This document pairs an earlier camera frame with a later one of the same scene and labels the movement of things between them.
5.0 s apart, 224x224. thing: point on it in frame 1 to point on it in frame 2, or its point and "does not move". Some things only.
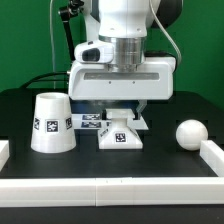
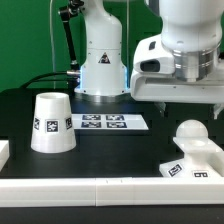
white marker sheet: (99, 121) does not move
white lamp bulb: (190, 133) does not move
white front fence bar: (99, 192) does not move
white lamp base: (119, 135) to (203, 158)
